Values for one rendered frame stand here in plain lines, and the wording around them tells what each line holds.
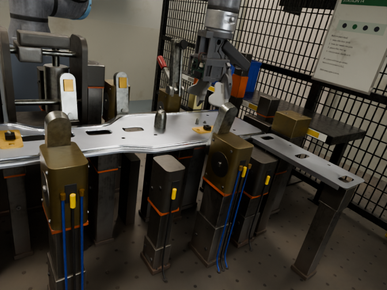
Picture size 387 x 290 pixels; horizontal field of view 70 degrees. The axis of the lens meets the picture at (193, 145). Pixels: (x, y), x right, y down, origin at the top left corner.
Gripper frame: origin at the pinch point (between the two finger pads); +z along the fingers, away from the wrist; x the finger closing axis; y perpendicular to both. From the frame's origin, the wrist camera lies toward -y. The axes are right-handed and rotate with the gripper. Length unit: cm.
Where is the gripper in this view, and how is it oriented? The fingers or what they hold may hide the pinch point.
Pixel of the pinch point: (211, 109)
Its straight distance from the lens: 77.2
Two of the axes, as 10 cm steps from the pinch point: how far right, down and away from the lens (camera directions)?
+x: 5.7, 4.2, -7.1
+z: -1.5, 9.0, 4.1
